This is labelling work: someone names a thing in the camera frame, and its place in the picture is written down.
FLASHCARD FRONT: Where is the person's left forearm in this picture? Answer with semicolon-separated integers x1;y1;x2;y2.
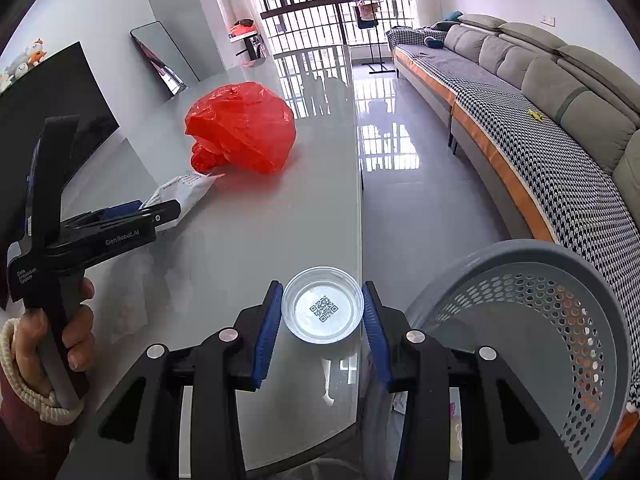
0;317;87;480

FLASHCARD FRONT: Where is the garment on clothes stand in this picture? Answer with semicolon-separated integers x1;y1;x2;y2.
355;1;379;32

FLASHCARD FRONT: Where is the houndstooth sofa cover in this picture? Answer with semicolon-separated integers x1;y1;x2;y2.
386;27;640;411

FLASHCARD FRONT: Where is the white plastic packet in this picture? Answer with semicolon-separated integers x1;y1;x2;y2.
141;171;226;222

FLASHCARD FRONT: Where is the red plastic bag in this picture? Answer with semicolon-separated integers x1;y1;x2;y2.
184;81;297;175

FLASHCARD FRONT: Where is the grey fabric sofa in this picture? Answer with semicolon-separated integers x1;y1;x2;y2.
386;12;640;411

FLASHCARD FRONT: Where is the black flat television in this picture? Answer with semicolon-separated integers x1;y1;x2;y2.
0;41;121;311

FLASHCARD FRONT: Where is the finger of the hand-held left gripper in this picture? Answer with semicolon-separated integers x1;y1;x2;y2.
65;201;144;227
107;199;182;231

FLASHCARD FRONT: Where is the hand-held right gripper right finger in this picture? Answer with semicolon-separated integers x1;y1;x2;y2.
361;280;586;480

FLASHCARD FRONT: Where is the leaning floor mirror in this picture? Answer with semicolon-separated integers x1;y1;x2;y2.
130;21;189;97

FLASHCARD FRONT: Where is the person's left hand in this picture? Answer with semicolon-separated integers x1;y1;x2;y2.
11;279;96;402

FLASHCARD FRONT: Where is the clear bowl with printed label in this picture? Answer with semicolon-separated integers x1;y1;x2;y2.
281;266;365;345

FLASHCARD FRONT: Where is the window with black grille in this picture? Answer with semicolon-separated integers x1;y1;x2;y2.
242;0;416;58

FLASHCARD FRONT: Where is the black clothes stand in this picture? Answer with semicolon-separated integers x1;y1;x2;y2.
349;0;390;76

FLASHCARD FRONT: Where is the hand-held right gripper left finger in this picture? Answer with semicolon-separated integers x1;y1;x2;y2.
60;280;286;480

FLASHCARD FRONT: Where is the grey perforated plastic basket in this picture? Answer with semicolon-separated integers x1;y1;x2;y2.
405;239;633;480

